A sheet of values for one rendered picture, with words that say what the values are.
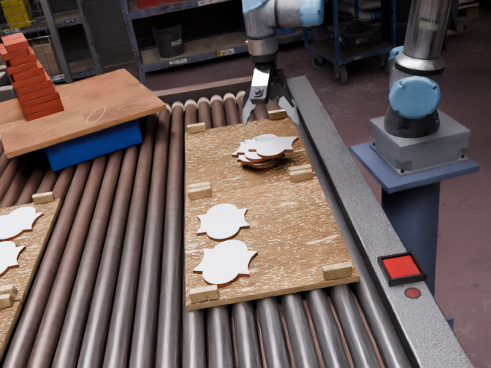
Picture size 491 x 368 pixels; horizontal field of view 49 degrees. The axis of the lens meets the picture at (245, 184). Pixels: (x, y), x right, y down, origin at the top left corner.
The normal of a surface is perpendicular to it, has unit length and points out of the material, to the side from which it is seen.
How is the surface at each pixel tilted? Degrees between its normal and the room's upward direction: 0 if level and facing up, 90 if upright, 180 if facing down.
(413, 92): 97
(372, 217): 0
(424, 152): 90
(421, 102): 97
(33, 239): 0
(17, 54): 90
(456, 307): 0
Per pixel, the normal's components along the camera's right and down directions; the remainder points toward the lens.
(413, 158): 0.22, 0.47
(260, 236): -0.14, -0.85
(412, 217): -0.17, 0.52
